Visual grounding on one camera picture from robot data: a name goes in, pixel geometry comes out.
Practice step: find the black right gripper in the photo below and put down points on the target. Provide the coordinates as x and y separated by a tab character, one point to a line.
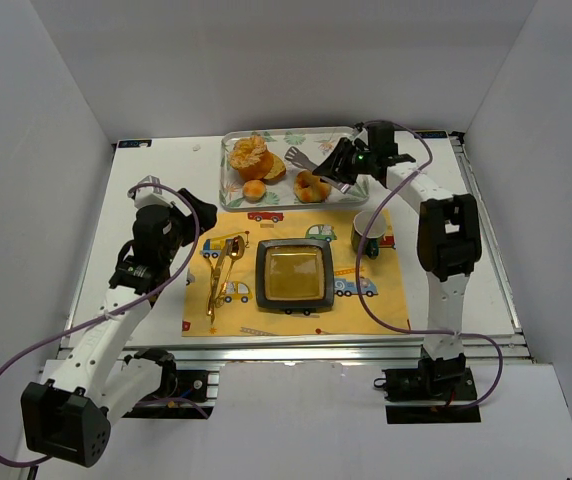
348	159

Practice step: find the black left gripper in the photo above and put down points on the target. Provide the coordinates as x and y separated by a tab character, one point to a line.
192	215

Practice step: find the herb bread slice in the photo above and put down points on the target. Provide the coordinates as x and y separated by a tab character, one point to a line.
277	171

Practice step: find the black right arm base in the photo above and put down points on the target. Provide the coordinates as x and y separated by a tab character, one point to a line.
408	400

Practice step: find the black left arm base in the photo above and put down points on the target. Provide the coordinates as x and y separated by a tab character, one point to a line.
183	393

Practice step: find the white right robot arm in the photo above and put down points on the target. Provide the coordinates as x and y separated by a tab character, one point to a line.
448	242

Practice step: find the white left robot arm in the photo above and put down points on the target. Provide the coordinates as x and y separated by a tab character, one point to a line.
71	414

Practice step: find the small round bread roll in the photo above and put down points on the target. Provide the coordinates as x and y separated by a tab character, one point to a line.
254	190

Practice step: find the gold spoon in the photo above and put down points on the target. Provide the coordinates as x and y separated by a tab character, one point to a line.
227	268

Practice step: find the dark green mug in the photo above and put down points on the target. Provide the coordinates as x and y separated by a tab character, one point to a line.
369	231

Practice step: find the gold knife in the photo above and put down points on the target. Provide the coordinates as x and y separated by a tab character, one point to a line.
216	271

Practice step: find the tall sugared brioche bun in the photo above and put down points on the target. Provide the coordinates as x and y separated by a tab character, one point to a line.
251	158

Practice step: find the leaf patterned white tray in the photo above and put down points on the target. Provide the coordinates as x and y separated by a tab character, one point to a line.
315	143

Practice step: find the yellow vehicle print placemat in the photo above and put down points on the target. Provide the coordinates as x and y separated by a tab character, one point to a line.
368	284

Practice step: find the blue label sticker right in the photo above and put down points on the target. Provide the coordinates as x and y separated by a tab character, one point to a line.
433	134

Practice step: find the blue label sticker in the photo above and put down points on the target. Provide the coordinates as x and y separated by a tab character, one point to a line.
433	134
134	143

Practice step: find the blue label sticker left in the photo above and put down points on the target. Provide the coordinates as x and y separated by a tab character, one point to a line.
134	143

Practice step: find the black square ceramic plate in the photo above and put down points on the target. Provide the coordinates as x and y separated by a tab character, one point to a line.
294	275

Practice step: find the twisted ring bread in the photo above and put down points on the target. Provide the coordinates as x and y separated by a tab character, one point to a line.
310	188

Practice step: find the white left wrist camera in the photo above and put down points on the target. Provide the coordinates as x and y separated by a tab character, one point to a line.
148	193

